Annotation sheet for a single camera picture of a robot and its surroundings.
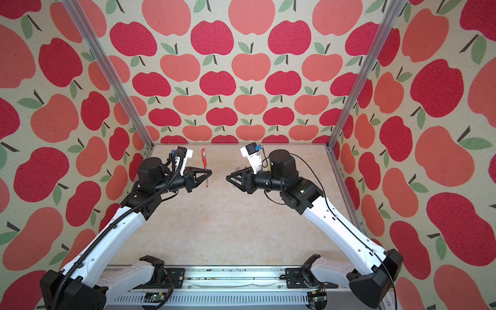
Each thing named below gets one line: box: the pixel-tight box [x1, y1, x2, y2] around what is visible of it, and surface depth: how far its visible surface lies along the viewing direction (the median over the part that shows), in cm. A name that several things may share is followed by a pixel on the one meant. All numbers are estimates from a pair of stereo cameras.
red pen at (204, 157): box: [201, 147, 209, 188], surface depth 67 cm
